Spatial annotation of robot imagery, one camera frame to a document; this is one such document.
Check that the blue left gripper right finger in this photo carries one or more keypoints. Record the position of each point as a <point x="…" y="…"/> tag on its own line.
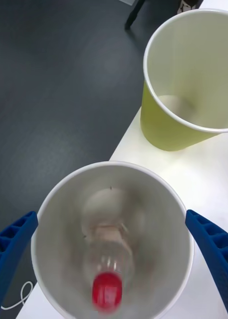
<point x="216" y="251"/>

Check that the black furniture leg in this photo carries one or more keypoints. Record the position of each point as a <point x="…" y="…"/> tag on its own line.
<point x="135" y="15"/>

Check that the yellow-green plastic waste bin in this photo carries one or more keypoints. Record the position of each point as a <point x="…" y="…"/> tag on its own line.
<point x="163" y="129"/>

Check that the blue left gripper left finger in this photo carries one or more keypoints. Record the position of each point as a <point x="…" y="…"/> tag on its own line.
<point x="11" y="254"/>

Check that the grey plastic waste bin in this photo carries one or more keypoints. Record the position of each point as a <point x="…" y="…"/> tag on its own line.
<point x="56" y="236"/>

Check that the clear bottle with red cap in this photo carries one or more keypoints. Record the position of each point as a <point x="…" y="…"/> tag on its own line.
<point x="107" y="291"/>

